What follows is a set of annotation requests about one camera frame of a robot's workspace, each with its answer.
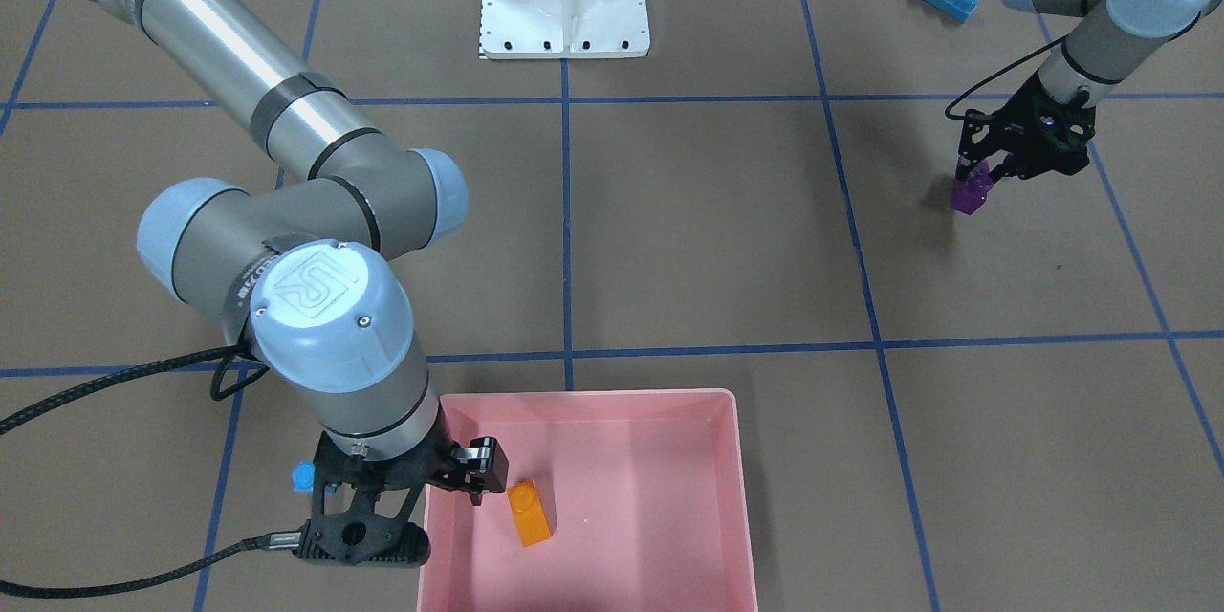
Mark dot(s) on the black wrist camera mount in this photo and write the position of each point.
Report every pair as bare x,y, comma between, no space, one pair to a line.
361,537
977,123

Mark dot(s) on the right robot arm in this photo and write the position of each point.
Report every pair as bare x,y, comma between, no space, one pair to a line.
96,122

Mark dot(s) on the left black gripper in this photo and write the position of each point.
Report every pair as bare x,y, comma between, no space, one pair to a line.
1019,119

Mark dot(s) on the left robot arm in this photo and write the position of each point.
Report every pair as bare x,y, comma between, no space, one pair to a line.
1111,40

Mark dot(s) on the small blue block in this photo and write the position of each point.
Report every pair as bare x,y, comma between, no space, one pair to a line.
303,477

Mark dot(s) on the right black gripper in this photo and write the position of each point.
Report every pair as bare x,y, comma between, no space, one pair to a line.
475,471

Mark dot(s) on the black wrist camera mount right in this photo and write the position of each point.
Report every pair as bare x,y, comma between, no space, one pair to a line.
361,537

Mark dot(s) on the purple block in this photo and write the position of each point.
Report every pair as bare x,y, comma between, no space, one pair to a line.
971,186

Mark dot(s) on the orange block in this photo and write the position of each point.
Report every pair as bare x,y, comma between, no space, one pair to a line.
528,514

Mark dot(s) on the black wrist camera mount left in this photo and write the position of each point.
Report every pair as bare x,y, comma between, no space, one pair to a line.
977,123

